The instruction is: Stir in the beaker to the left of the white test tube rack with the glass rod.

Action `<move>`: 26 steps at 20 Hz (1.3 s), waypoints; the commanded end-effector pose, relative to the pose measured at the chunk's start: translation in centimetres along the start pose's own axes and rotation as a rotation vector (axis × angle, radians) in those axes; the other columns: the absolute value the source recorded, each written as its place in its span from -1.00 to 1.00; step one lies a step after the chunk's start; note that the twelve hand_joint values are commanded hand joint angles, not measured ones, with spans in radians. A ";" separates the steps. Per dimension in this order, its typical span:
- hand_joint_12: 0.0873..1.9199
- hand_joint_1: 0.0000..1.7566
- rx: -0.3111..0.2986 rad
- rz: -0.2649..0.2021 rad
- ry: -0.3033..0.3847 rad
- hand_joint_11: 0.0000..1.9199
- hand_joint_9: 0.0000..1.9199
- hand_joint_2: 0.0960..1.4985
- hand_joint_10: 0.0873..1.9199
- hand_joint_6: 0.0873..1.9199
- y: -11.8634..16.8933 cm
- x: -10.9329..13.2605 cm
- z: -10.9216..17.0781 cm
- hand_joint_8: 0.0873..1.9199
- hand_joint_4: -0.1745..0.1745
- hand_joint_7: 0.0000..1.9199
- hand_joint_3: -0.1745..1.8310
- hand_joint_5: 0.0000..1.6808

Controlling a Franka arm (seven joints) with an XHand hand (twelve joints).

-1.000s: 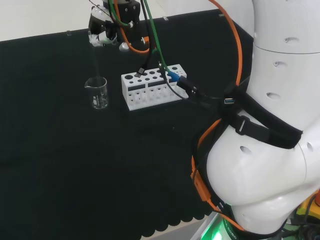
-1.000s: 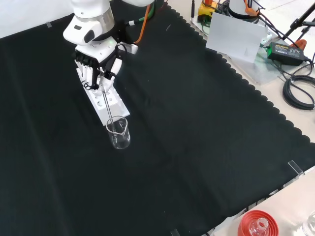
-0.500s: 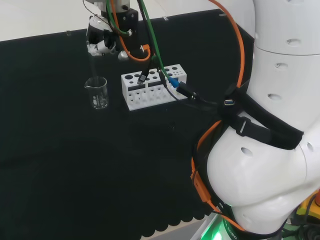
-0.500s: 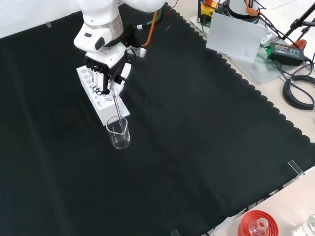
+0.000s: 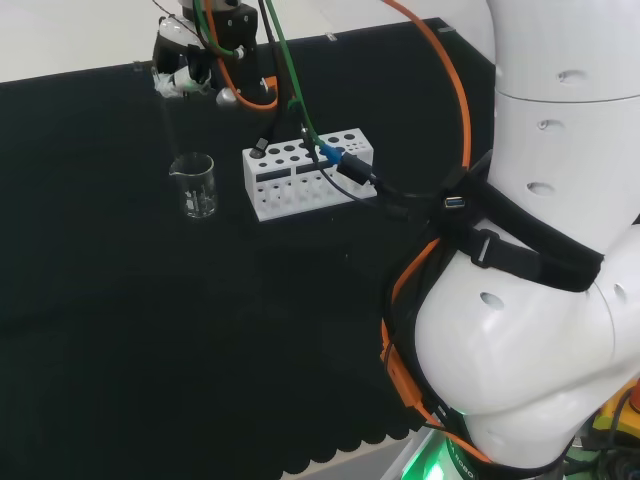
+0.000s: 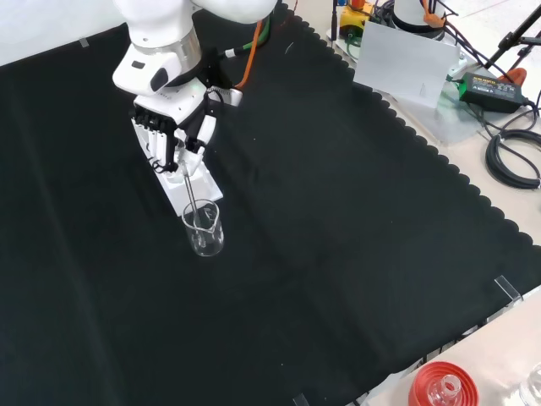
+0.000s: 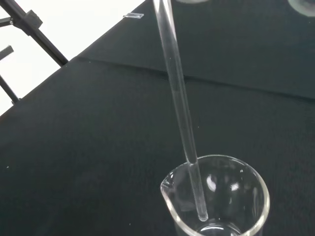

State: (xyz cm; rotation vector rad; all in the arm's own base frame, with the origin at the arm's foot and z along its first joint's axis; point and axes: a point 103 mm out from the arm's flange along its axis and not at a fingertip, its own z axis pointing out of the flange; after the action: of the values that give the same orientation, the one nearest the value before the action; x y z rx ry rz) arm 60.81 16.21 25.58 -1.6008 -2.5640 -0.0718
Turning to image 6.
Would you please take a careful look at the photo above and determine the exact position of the orange cable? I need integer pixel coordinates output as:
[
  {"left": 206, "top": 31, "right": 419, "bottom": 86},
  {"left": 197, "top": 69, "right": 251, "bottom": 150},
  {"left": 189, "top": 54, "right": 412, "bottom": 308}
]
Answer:
[{"left": 234, "top": 18, "right": 265, "bottom": 90}]

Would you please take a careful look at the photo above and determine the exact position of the white test tube rack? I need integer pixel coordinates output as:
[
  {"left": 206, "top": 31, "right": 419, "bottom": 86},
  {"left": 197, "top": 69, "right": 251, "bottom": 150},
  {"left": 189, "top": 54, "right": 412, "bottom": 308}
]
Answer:
[{"left": 131, "top": 119, "right": 224, "bottom": 218}]

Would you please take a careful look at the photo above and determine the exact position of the pale board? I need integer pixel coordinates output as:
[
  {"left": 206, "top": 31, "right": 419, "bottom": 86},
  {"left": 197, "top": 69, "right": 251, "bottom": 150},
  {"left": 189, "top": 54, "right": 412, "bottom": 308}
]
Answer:
[{"left": 352, "top": 20, "right": 461, "bottom": 109}]

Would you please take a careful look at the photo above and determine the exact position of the clear glass rod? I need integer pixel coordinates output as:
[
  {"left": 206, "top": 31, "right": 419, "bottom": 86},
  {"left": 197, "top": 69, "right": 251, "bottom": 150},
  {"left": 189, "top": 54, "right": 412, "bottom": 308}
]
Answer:
[{"left": 182, "top": 162, "right": 209, "bottom": 249}]

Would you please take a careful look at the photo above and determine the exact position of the clear glass vessel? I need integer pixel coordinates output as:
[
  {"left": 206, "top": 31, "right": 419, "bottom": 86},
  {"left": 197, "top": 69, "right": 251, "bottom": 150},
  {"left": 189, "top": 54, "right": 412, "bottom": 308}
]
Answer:
[{"left": 518, "top": 362, "right": 541, "bottom": 406}]

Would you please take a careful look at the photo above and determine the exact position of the yellow stop button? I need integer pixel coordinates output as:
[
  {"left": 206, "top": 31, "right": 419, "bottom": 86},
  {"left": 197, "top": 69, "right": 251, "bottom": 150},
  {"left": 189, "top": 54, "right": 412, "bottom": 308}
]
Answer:
[{"left": 340, "top": 0, "right": 374, "bottom": 38}]

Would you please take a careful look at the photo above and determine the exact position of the black cloth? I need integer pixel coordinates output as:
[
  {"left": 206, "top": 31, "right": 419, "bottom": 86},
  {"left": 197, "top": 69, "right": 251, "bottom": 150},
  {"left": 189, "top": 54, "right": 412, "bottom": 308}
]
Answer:
[{"left": 0, "top": 3, "right": 541, "bottom": 406}]

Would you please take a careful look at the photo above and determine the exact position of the grey metal base plate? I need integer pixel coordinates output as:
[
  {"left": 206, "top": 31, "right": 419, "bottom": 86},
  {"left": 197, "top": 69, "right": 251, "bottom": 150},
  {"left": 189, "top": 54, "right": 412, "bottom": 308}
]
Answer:
[{"left": 324, "top": 24, "right": 500, "bottom": 147}]

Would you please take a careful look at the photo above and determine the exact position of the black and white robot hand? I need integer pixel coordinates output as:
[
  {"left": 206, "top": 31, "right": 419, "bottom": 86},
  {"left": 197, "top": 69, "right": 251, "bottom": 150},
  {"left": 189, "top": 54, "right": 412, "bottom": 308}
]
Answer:
[{"left": 128, "top": 83, "right": 219, "bottom": 185}]

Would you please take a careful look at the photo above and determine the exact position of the black tripod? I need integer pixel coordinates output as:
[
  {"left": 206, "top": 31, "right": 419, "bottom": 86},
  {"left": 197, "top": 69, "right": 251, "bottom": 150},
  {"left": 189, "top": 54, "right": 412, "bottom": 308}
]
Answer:
[{"left": 484, "top": 5, "right": 541, "bottom": 72}]

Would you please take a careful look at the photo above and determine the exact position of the orange clamp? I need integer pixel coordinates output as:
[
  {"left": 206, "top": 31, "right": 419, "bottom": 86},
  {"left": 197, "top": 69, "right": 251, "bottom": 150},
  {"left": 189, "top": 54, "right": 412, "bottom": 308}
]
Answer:
[{"left": 500, "top": 67, "right": 527, "bottom": 86}]

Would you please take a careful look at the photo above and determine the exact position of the clear glass beaker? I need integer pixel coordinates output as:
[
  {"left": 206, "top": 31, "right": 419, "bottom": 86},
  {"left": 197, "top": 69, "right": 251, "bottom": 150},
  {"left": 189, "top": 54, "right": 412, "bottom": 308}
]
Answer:
[{"left": 181, "top": 199, "right": 226, "bottom": 258}]

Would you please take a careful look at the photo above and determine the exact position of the coiled black cable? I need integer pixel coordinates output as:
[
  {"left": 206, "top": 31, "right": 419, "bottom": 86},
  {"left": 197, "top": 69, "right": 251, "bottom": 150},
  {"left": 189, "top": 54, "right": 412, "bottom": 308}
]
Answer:
[{"left": 484, "top": 129, "right": 541, "bottom": 189}]

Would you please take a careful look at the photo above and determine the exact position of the small clear glass flask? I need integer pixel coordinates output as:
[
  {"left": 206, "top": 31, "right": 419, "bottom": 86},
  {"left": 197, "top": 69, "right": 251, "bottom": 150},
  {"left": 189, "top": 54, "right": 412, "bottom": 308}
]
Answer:
[{"left": 428, "top": 375, "right": 462, "bottom": 406}]

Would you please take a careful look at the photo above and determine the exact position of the black power adapter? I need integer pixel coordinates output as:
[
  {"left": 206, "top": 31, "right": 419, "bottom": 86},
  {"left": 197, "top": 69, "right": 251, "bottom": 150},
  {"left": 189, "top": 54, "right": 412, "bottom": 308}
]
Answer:
[{"left": 458, "top": 71, "right": 530, "bottom": 114}]

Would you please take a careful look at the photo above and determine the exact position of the green cable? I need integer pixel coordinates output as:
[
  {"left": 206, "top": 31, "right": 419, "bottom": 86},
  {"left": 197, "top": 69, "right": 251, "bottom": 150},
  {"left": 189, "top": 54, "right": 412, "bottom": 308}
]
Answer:
[{"left": 223, "top": 18, "right": 272, "bottom": 59}]

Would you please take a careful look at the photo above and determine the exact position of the red ribbed funnel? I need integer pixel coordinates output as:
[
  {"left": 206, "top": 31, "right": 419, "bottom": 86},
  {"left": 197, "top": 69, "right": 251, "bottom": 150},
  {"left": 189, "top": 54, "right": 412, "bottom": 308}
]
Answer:
[{"left": 407, "top": 359, "right": 481, "bottom": 406}]

